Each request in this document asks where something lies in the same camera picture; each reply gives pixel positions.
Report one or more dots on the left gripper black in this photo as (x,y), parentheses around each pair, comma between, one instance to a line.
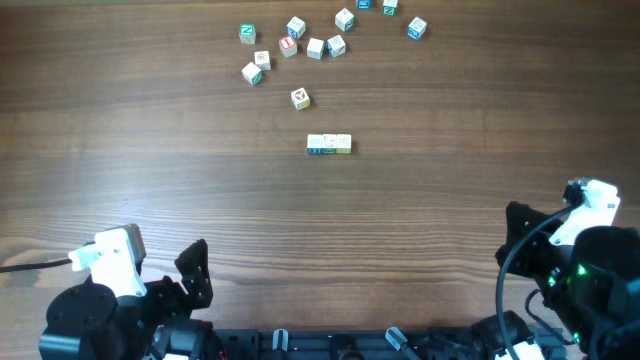
(194,278)

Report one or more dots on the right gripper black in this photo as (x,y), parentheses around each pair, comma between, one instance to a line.
(519,223)

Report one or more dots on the wooden block number 8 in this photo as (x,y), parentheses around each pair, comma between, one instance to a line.
(314,144)

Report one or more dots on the wooden block green side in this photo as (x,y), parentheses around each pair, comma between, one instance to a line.
(344,20)
(329,143)
(252,73)

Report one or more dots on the wooden block yellow sided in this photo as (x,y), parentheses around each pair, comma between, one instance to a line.
(343,143)

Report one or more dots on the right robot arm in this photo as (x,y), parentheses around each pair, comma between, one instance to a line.
(591,285)

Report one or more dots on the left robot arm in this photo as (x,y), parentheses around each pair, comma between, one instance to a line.
(89,321)

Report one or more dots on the wooden block soccer ball W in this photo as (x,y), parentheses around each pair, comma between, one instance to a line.
(300,99)

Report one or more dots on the wooden block red print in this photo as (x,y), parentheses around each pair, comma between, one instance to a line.
(262,60)

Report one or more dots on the green letter N block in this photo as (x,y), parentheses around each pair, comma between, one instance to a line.
(247,34)

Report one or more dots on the red letter I block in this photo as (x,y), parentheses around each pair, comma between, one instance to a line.
(288,46)

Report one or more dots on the wooden block number 9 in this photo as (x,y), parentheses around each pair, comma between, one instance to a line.
(315,48)

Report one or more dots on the blue block far right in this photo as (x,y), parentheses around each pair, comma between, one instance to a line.
(416,28)

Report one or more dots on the blue sided block upper left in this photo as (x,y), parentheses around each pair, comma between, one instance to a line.
(296,27)

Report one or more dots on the blue sided block letter B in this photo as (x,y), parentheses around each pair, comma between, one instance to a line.
(336,46)

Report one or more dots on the green block top edge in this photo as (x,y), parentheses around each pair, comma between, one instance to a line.
(389,7)

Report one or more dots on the blue block top edge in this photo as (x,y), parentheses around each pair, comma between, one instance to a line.
(364,4)

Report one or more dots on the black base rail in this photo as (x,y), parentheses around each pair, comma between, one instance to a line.
(441,343)

